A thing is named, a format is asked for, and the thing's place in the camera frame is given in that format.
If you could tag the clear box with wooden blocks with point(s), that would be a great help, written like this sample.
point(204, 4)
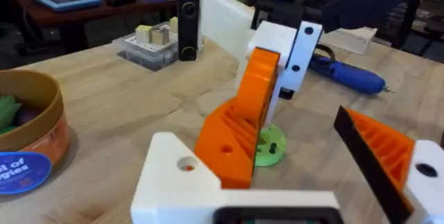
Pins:
point(152, 45)

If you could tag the brown tub with toys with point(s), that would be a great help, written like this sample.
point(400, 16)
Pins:
point(33, 120)

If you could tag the green disc with holes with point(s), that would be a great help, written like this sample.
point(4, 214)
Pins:
point(271, 146)

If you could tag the blue electric screwdriver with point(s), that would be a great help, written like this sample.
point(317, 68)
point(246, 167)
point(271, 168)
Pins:
point(350, 75)

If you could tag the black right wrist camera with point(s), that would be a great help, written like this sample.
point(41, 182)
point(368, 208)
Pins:
point(188, 16)

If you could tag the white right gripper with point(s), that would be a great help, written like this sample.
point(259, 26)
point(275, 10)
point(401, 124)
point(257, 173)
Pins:
point(223, 19)

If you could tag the white orange left gripper right finger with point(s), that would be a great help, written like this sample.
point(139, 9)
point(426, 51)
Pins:
point(392, 161)

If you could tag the brown wooden side table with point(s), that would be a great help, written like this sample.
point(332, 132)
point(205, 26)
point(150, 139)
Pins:
point(86, 12)

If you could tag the bare white left gripper left finger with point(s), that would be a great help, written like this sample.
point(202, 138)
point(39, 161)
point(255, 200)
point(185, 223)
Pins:
point(173, 189)

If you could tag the flat white box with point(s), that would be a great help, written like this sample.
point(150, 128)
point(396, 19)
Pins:
point(347, 38)

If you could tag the black chair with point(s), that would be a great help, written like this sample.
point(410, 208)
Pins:
point(312, 5)

